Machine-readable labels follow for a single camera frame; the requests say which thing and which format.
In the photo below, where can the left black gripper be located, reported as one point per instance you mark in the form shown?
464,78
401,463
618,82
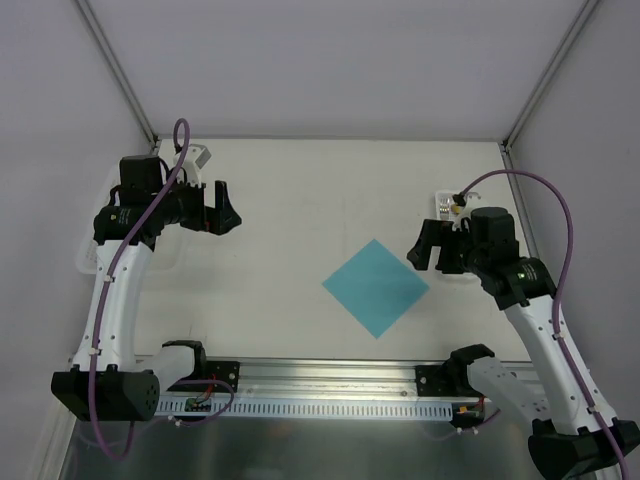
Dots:
208,215

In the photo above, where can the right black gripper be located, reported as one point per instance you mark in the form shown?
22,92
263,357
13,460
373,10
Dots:
445,250

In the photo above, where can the blue paper napkin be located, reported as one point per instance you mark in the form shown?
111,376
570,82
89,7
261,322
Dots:
376,288

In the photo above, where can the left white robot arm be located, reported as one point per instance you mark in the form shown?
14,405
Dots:
105,382

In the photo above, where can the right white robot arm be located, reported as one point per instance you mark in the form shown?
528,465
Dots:
571,429

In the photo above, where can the small white utensil tray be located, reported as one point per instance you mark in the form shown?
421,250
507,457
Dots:
447,210

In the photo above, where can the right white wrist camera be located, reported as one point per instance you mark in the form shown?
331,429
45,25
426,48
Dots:
462,207

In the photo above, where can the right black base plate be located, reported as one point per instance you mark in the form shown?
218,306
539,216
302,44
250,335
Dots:
433,381

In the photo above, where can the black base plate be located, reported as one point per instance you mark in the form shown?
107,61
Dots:
433,381
227,371

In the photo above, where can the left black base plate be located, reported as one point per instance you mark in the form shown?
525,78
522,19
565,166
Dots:
227,371

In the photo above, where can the aluminium mounting rail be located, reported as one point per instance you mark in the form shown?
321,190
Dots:
332,379

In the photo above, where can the white slotted cable duct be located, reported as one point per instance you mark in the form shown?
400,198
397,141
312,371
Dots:
181,406

